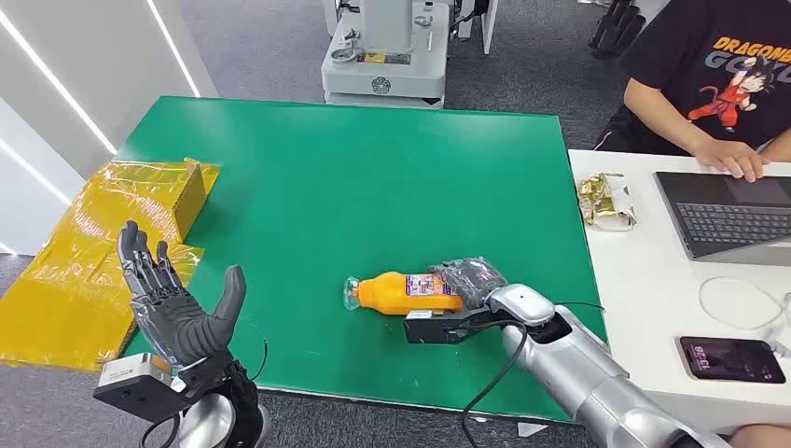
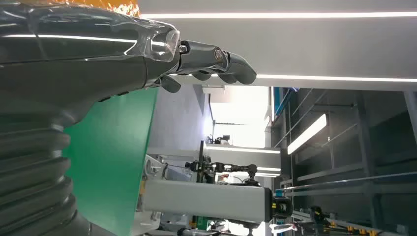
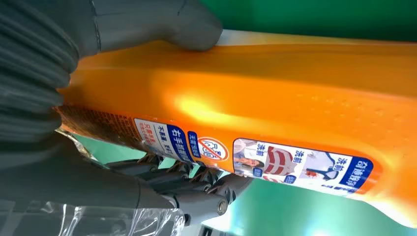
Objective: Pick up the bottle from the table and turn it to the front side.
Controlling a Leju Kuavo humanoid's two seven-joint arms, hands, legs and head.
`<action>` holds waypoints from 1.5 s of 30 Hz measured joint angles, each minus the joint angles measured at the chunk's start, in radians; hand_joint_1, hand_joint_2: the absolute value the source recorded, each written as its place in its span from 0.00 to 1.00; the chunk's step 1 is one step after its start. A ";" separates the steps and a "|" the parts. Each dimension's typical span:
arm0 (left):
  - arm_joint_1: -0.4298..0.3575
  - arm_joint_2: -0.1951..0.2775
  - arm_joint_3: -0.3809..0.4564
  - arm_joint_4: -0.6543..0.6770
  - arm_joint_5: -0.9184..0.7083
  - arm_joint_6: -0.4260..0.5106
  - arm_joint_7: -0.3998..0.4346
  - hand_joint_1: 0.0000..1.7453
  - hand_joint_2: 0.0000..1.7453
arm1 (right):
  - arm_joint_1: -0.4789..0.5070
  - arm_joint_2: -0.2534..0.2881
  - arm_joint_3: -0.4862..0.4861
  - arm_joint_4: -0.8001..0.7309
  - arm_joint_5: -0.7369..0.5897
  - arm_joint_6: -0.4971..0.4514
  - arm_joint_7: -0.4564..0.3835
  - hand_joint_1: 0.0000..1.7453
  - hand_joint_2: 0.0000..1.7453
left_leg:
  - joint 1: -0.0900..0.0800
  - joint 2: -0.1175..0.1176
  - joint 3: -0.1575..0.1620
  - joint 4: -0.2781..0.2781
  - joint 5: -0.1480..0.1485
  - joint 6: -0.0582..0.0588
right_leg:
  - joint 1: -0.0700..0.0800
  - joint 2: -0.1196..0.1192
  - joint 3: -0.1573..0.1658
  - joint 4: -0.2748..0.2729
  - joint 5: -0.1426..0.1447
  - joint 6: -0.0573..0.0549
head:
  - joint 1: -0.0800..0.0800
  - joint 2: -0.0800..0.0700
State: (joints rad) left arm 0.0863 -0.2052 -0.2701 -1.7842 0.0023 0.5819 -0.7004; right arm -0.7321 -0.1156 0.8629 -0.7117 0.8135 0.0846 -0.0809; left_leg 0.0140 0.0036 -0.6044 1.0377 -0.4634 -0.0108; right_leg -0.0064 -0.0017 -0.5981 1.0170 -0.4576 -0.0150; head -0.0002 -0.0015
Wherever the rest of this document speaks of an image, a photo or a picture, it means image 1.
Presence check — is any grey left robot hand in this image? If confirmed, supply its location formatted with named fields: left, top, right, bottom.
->
left=117, top=220, right=247, bottom=367

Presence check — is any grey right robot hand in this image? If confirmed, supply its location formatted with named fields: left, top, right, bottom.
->
left=427, top=257, right=509, bottom=311

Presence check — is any orange bottle with clear cap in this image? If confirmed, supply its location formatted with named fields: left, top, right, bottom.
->
left=343, top=271, right=464, bottom=317

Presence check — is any yellow plastic sheet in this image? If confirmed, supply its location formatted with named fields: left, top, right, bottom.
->
left=0, top=159, right=222, bottom=372

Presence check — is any yellow wrapped box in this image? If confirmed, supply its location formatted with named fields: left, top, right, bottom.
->
left=102, top=158, right=209, bottom=244

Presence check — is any gold foil wrapper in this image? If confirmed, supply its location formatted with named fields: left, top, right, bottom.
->
left=576, top=172, right=638, bottom=233

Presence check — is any white table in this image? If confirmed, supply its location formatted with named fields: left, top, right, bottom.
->
left=567, top=148, right=791, bottom=435

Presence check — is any white machine base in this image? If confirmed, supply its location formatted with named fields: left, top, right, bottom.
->
left=320, top=0, right=451, bottom=110

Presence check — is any grey laptop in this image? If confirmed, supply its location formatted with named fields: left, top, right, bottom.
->
left=653, top=171, right=791, bottom=268

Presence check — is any black smartphone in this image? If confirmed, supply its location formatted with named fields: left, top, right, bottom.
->
left=677, top=336, right=788, bottom=385

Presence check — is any person's hand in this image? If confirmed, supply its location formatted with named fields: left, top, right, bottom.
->
left=691, top=136, right=771, bottom=184

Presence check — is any black equipment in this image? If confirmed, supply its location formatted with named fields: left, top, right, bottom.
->
left=589, top=0, right=648, bottom=61

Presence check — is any person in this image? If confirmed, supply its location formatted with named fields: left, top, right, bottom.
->
left=593, top=0, right=791, bottom=184

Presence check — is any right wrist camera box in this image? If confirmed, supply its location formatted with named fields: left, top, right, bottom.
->
left=403, top=307, right=499, bottom=345

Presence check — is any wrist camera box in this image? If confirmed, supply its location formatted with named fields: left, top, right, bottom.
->
left=93, top=353, right=189, bottom=423
left=403, top=307, right=499, bottom=345

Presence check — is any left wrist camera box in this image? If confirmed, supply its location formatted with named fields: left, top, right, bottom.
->
left=93, top=353, right=189, bottom=423

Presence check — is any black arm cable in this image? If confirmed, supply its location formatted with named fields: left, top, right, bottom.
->
left=461, top=301, right=606, bottom=448

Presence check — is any white cable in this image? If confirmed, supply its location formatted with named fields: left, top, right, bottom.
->
left=699, top=275, right=791, bottom=360

